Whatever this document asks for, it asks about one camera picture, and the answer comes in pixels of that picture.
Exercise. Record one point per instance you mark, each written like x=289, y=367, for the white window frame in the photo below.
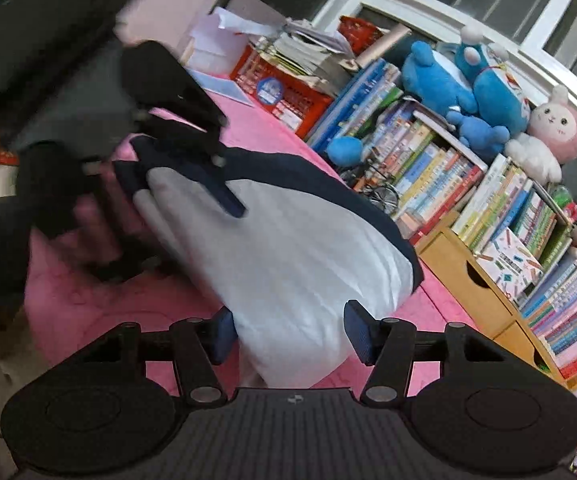
x=418, y=2

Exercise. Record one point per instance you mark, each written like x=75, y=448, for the blue plush ball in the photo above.
x=346, y=151

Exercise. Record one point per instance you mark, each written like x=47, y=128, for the white box with colourful print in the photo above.
x=508, y=260

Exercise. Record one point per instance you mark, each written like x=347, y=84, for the row of tall colourful books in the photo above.
x=418, y=160

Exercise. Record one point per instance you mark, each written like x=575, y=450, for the stack of worn workbooks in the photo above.
x=308, y=55

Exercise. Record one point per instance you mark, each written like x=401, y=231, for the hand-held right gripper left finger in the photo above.
x=222, y=335

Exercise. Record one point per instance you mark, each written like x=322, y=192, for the brown cardboard tube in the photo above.
x=383, y=47

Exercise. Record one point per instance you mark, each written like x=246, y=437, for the black model bicycle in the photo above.
x=383, y=197

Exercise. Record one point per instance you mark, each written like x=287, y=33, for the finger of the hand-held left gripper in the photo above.
x=118, y=267
x=228, y=200

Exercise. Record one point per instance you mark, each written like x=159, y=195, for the red plastic crate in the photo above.
x=293, y=97

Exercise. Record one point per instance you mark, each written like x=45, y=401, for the blue plush toy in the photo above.
x=433, y=80

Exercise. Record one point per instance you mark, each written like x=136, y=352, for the row of small colourful books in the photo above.
x=568, y=310

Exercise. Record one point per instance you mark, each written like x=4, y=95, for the wooden drawer box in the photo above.
x=448, y=260

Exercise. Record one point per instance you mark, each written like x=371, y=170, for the red snack packet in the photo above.
x=358, y=32

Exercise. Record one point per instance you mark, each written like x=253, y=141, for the light blue paper sheet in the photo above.
x=228, y=89

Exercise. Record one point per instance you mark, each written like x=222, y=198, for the white and navy jacket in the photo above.
x=293, y=250

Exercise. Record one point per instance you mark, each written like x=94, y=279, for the blue and white cat plush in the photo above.
x=498, y=95

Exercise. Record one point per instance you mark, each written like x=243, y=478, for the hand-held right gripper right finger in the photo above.
x=361, y=332

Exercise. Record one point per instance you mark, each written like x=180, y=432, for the loose white papers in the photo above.
x=218, y=35

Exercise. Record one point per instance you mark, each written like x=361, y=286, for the pink rabbit plush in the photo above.
x=558, y=125

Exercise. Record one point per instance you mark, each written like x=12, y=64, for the pink rabbit print blanket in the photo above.
x=93, y=320

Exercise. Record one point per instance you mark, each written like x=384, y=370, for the clear plastic jar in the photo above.
x=411, y=225

